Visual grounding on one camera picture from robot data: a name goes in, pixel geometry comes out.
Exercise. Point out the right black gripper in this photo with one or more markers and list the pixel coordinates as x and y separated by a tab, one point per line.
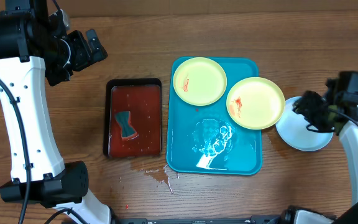
307	108

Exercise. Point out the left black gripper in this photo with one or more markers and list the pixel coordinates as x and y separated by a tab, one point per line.
74	45

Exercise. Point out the light blue plate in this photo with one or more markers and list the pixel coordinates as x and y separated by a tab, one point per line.
292	129

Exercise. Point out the green orange sponge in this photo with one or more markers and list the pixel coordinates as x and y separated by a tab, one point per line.
127	131

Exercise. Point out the yellow plate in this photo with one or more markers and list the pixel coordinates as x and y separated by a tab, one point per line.
255	103
199	81

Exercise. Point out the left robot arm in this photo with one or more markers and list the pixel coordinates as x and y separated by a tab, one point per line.
38	49

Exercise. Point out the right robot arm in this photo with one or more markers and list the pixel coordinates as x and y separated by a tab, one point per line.
347	118

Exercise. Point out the black tray with red water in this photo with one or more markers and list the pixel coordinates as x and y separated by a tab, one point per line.
143	98

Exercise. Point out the teal plastic tray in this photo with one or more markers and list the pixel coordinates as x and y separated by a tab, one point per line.
205	139

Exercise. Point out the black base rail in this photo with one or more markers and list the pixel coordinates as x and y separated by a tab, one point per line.
255	219

